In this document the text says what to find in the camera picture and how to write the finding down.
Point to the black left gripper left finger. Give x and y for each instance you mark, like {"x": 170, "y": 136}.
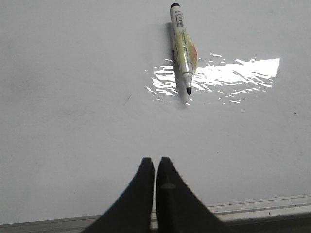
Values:
{"x": 131, "y": 212}

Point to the white black-tipped whiteboard marker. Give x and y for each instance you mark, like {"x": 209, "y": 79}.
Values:
{"x": 183, "y": 48}

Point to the white whiteboard with aluminium frame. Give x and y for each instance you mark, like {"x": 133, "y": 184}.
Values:
{"x": 87, "y": 89}

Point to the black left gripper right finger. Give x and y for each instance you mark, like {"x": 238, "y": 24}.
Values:
{"x": 178, "y": 210}

